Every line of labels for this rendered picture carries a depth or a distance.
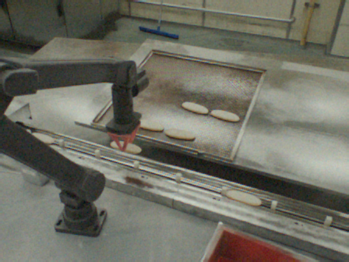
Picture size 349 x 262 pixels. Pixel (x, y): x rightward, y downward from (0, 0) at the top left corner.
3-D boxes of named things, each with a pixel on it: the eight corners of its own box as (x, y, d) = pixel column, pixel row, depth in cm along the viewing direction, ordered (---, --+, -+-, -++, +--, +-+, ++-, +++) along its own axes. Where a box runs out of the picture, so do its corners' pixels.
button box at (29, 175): (23, 188, 108) (15, 161, 102) (40, 172, 114) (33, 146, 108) (44, 196, 106) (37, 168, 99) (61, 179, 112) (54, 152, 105)
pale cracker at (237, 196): (223, 197, 97) (224, 195, 97) (227, 189, 100) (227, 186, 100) (259, 208, 94) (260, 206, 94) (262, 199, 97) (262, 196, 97)
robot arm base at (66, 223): (54, 231, 91) (97, 238, 89) (47, 210, 86) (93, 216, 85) (67, 207, 98) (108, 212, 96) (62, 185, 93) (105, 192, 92)
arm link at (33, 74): (-44, 87, 57) (2, 104, 53) (-45, 53, 55) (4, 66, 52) (108, 75, 95) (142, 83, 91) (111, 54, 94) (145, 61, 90)
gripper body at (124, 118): (142, 118, 103) (141, 96, 99) (125, 136, 95) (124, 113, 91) (123, 114, 105) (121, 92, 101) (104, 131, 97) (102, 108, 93)
